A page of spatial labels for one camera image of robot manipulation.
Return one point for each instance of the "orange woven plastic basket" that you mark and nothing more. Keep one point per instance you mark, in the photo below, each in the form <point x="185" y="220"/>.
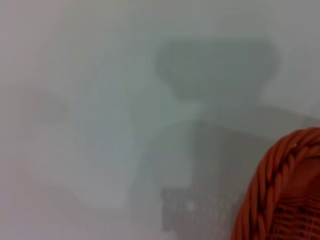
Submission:
<point x="275" y="180"/>

